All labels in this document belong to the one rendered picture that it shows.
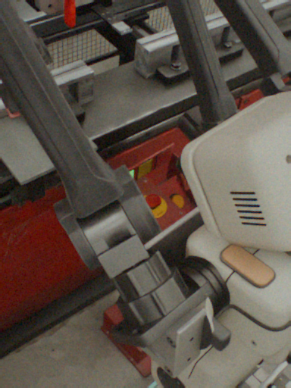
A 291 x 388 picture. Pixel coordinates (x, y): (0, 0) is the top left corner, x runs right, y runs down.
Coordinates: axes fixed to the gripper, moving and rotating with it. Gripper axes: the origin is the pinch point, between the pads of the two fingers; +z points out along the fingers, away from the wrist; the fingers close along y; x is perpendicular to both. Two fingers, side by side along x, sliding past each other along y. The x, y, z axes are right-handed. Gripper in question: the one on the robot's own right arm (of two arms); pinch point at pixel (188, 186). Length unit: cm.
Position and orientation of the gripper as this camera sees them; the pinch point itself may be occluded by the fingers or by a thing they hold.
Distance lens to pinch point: 129.8
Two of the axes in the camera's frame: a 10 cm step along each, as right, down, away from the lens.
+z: -2.7, 4.7, 8.4
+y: -6.3, -7.5, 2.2
